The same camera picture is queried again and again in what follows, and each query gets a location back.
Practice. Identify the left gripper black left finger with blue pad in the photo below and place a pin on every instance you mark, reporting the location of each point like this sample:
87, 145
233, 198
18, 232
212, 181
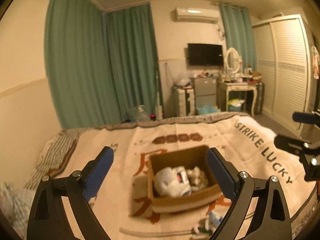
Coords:
48, 218

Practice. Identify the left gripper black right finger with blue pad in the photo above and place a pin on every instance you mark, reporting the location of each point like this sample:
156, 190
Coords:
271, 218

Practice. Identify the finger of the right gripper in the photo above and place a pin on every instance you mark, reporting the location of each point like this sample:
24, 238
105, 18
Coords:
306, 118
292, 145

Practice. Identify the white soft cloth bundle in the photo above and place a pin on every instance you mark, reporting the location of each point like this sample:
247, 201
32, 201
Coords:
197, 179

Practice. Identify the floral tissue pack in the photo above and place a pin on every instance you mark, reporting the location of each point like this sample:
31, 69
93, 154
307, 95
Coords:
172, 182

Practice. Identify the plaid cloth at left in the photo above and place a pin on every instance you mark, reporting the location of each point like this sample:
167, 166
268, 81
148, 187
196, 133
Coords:
16, 205

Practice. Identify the hanging pink garment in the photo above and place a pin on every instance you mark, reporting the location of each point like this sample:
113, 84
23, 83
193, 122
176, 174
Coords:
315, 62

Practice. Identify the white dressing table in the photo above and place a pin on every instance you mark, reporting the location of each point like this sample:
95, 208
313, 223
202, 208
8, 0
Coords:
241, 88

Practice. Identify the checkered bed sheet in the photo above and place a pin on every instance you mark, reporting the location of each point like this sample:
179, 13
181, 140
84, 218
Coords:
55, 156

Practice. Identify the white louvered wardrobe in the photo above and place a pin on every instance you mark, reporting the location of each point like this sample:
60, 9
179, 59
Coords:
283, 60

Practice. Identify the white oval vanity mirror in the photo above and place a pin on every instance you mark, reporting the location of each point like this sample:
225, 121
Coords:
232, 61

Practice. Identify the brown cardboard box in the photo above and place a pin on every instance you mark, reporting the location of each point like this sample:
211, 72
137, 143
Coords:
188, 158

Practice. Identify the grey mini fridge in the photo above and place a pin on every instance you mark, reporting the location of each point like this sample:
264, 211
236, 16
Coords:
204, 91

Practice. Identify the green curtain right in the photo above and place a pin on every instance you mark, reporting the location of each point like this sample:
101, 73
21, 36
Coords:
239, 33

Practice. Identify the green curtain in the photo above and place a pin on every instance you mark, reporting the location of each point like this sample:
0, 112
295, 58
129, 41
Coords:
100, 66
239, 33

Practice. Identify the white storage cabinet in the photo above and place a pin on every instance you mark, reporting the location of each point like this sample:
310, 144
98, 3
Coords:
185, 101

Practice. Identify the clear plastic bag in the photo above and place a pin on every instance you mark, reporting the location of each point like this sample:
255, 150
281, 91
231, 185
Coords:
182, 79

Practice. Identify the clear water jug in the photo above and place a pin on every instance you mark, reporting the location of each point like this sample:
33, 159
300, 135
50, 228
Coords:
139, 114

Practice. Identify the white air conditioner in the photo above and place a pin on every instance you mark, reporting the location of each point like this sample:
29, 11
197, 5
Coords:
197, 15

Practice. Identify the green curtain left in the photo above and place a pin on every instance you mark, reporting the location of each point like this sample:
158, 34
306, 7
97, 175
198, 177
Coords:
100, 66

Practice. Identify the black wall television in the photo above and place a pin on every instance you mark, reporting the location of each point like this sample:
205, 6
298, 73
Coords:
200, 54

